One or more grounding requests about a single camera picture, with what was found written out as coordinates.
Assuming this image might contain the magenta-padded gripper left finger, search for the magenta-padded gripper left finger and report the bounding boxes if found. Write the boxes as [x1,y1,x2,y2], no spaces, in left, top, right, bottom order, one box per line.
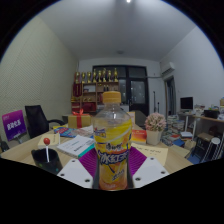
[56,146,100,190]

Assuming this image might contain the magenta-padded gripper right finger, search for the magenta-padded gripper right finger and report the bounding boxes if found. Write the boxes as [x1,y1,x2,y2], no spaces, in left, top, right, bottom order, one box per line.
[128,146,170,190]

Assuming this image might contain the yellow-labelled orange-capped drink bottle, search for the yellow-labelled orange-capped drink bottle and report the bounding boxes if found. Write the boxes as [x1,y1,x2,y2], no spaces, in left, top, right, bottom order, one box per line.
[92,90,133,192]

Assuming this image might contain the yellow notepad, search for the yellow notepad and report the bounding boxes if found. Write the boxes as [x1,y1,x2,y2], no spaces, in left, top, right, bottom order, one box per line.
[133,143,169,167]

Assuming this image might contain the black mug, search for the black mug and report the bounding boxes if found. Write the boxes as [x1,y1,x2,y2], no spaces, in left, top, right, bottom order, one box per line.
[30,147,64,176]

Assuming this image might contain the teal book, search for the teal book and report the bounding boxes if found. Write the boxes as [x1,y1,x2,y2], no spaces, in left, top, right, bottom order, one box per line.
[78,143,96,159]

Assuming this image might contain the white book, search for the white book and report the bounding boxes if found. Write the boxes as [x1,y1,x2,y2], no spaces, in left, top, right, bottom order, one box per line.
[56,134,96,159]

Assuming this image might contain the orange book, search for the orange book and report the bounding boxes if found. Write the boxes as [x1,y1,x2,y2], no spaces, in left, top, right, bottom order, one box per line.
[130,129,148,144]

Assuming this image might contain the red lollipop with white stick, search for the red lollipop with white stick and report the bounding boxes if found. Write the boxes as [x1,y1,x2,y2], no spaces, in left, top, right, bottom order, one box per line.
[43,137,52,163]

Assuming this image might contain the blue printed book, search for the blue printed book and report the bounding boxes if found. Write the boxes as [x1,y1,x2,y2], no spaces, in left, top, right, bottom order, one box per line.
[53,125,79,138]

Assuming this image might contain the white paper sheets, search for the white paper sheets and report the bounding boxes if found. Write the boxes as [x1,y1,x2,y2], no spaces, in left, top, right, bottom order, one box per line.
[78,125,95,138]

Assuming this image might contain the pile of books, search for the pile of books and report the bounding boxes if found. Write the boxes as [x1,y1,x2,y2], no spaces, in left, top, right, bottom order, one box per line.
[164,114,194,148]

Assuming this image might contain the pink flowers in white pot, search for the pink flowers in white pot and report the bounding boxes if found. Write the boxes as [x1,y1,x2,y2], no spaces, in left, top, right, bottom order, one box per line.
[144,112,167,146]

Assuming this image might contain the yellow gift box, red ribbon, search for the yellow gift box, red ribbon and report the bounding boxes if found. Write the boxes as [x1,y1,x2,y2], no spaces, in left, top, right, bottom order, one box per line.
[67,109,92,130]

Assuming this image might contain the grey chair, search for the grey chair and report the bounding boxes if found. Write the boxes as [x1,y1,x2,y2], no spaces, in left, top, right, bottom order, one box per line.
[134,110,148,128]

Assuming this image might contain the black office chair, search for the black office chair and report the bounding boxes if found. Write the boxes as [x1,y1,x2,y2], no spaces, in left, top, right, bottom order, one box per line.
[24,104,66,139]

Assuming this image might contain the white round stool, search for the white round stool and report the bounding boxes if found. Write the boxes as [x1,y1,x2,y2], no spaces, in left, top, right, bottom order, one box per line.
[203,136,223,163]

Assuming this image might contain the black chair backrest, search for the black chair backrest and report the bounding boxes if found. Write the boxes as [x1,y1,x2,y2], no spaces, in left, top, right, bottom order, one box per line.
[0,139,10,153]

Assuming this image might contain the purple sign board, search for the purple sign board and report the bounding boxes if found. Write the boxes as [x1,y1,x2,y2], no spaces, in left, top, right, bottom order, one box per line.
[1,109,28,142]

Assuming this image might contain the black computer monitor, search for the black computer monitor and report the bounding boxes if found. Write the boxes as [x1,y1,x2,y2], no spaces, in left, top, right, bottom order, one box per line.
[180,96,194,111]

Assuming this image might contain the wooden side desk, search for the wooden side desk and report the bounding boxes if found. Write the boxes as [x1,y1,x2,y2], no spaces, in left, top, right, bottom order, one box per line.
[178,111,224,141]

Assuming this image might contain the wooden shelf unit with trophies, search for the wooden shelf unit with trophies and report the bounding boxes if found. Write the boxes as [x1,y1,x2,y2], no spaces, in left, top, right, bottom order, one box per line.
[70,68,120,114]

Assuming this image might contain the black-framed glass door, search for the black-framed glass door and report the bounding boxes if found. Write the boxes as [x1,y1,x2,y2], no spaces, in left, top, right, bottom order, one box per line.
[92,65,150,117]

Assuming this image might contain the white wall air conditioner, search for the white wall air conditioner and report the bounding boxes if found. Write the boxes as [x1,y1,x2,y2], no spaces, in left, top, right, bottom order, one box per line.
[160,61,176,78]

